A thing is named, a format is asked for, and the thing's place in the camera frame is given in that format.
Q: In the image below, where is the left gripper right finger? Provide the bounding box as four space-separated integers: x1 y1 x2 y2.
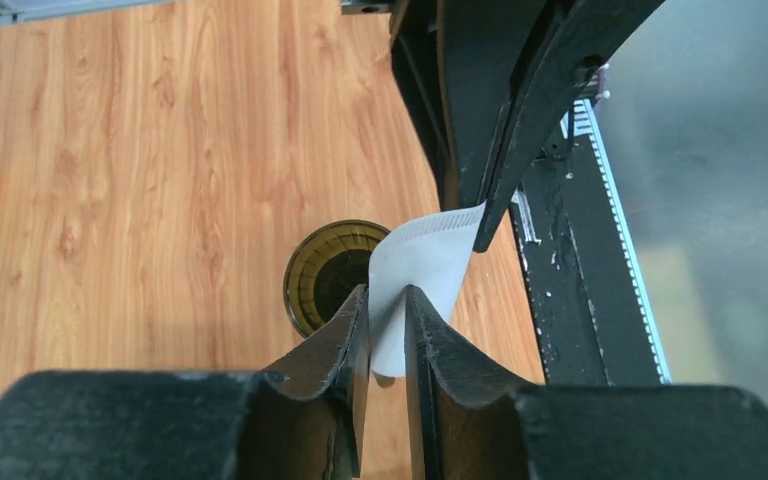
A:
403 285 768 479

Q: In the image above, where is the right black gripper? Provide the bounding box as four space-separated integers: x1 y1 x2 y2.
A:
389 0 661 253

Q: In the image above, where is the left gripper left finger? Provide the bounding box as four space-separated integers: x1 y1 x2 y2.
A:
0 286 369 479

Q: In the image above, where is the dark brown coffee dripper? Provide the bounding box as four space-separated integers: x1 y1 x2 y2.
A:
283 219 390 338

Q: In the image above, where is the white paper coffee filter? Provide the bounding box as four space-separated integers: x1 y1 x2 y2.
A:
368 203 485 378

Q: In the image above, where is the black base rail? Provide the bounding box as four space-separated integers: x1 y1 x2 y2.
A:
509 67 671 386

